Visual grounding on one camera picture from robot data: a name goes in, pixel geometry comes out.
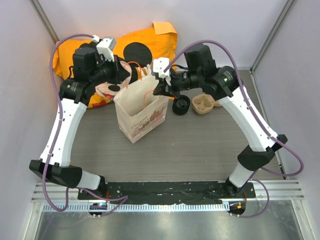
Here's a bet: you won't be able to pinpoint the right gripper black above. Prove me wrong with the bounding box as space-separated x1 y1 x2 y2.
153 69 202 100

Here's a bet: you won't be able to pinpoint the black cup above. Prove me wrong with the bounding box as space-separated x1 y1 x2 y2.
172 95 191 116

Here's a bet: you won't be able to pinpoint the paper takeout bag orange handles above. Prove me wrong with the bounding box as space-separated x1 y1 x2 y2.
113 75 169 143

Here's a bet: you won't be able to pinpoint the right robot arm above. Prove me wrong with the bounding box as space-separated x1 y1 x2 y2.
151 43 288 198

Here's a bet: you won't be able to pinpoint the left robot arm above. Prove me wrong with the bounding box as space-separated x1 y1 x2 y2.
29 47 130 200

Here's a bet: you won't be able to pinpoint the orange Mickey Mouse pillow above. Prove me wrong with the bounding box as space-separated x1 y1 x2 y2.
49 22 178 108

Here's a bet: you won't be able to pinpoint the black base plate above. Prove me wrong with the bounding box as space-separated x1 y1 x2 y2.
93 181 256 205

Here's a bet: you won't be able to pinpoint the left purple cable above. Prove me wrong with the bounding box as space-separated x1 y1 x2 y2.
41 33 130 230

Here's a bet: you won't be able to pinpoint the purple cable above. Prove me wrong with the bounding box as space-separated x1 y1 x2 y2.
41 33 130 230
163 39 305 218

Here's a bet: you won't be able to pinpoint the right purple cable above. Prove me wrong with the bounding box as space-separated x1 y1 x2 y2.
163 39 305 218

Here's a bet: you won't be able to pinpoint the aluminium rail frame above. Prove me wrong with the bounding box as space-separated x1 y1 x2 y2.
46 180 304 217

